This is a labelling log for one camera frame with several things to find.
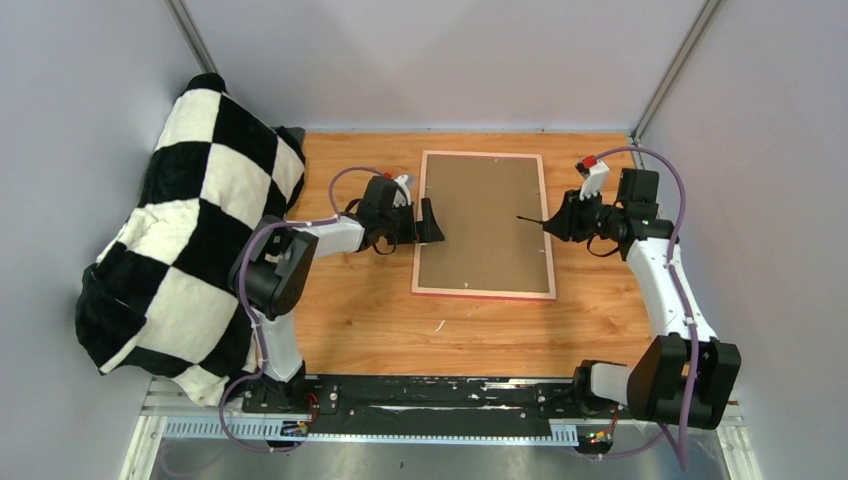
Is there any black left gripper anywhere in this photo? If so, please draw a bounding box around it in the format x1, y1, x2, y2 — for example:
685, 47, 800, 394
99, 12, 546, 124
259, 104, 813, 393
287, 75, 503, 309
378, 199, 444, 247

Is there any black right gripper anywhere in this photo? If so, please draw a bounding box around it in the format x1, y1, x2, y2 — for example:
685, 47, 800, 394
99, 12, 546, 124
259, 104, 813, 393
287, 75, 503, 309
544, 186, 625, 243

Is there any pink handled screwdriver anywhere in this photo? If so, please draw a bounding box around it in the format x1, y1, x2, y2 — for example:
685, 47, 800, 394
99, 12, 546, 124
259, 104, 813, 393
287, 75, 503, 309
516, 215, 547, 227

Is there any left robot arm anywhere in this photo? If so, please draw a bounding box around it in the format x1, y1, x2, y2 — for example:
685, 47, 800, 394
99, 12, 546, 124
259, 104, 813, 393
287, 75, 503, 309
229, 174, 445, 413

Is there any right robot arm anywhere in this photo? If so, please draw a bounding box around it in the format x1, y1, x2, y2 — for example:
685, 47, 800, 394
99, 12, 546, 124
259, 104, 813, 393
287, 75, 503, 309
542, 164, 741, 430

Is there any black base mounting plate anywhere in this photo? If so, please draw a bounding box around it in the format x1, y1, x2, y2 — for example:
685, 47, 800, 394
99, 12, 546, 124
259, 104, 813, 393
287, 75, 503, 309
242, 374, 616, 441

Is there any black white checkered pillow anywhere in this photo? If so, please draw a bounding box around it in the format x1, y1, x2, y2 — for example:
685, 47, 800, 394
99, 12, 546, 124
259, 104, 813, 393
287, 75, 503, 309
74, 73, 306, 406

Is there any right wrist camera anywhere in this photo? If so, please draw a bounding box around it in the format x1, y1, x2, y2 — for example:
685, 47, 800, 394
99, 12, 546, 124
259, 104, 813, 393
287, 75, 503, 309
575, 155, 610, 200

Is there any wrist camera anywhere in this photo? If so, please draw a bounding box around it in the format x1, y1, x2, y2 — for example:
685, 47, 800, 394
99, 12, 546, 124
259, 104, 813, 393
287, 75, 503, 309
575, 155, 610, 200
390, 174, 414, 208

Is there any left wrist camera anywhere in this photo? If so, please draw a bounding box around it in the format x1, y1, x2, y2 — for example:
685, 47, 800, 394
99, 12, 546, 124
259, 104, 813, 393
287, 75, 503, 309
390, 174, 414, 208

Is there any brown frame backing board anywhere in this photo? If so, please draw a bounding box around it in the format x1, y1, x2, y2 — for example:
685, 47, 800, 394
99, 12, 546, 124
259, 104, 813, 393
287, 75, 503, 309
417, 154, 551, 295

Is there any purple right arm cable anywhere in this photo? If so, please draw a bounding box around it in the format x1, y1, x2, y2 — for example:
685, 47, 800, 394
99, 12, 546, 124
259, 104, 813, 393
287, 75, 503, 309
592, 146, 704, 473

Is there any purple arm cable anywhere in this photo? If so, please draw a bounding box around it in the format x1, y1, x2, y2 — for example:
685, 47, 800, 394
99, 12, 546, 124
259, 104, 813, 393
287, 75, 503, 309
218, 166, 386, 455
592, 146, 704, 473

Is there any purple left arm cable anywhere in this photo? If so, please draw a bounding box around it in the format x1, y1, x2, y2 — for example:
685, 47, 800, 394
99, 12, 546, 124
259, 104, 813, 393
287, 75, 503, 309
218, 166, 386, 455

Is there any white slotted cable duct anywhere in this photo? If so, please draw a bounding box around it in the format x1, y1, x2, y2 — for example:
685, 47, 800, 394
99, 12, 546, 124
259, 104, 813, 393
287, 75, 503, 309
158, 415, 581, 445

